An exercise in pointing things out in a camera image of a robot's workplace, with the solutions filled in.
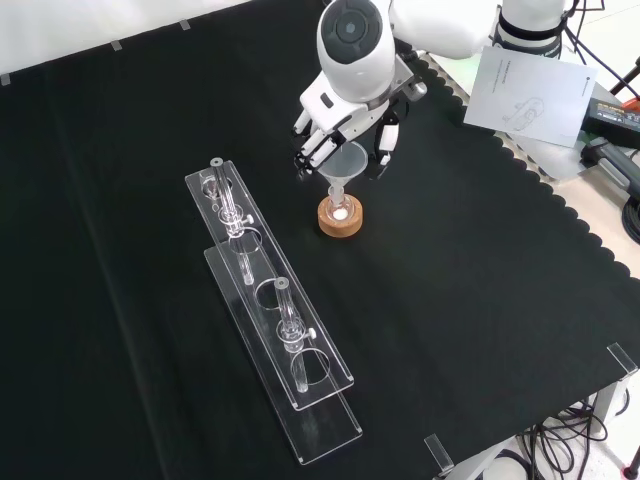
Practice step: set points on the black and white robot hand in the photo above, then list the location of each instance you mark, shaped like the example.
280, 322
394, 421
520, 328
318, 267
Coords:
330, 107

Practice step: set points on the clear plastic funnel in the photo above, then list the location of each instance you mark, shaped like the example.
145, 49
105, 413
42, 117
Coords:
345, 162

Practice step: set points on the small round-bottom glass flask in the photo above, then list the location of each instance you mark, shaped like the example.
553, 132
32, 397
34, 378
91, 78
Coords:
340, 212

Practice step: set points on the clear acrylic funnel stand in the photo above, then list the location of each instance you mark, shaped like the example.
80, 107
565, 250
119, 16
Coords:
310, 370

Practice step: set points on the white printed paper sheet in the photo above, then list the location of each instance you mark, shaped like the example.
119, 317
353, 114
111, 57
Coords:
530, 95

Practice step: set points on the black bench cloth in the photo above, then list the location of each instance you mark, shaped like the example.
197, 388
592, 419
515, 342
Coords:
450, 280

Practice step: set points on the clear cloth clip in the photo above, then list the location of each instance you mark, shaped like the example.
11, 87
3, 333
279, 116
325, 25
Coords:
622, 357
439, 452

